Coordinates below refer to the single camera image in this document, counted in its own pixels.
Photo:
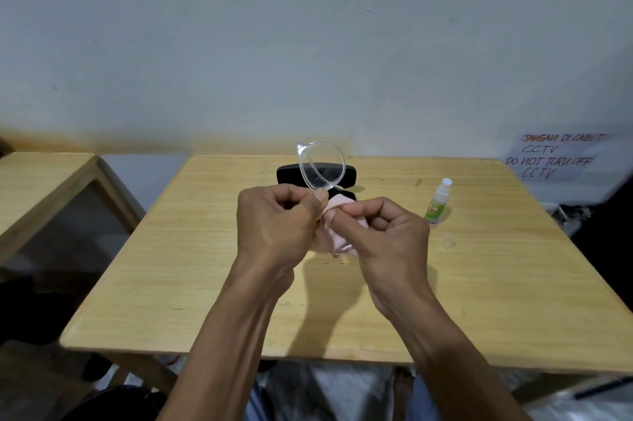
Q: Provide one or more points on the person's right hand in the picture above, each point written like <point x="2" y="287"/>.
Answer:
<point x="395" y="257"/>

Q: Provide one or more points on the person's light trousers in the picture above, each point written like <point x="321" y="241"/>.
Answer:
<point x="336" y="393"/>

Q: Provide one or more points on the clear frame glasses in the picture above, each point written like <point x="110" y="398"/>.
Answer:
<point x="302" y="169"/>

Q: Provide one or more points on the small lens spray bottle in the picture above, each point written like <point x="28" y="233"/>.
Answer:
<point x="436" y="205"/>

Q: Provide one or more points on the person's right forearm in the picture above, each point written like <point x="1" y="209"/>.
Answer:
<point x="445" y="366"/>

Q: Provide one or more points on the black glasses case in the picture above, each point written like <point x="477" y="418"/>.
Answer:
<point x="287" y="175"/>

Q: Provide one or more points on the person's left forearm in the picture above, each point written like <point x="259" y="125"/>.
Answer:
<point x="222" y="346"/>

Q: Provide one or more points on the light wooden table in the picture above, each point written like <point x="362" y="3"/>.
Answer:
<point x="494" y="287"/>

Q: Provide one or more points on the person's left thumb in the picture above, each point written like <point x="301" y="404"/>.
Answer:
<point x="314" y="215"/>

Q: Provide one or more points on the pink cleaning cloth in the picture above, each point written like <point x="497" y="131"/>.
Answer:
<point x="330" y="237"/>

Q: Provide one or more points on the person's right thumb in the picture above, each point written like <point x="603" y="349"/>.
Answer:
<point x="346" y="232"/>

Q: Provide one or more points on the handwritten paper sign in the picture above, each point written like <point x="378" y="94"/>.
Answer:
<point x="554" y="158"/>

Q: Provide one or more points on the clear bottle cap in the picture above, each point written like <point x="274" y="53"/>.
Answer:
<point x="448" y="241"/>

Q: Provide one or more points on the wooden side table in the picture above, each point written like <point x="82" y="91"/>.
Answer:
<point x="39" y="188"/>

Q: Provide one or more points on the person's left hand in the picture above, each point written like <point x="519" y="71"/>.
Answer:
<point x="269" y="230"/>

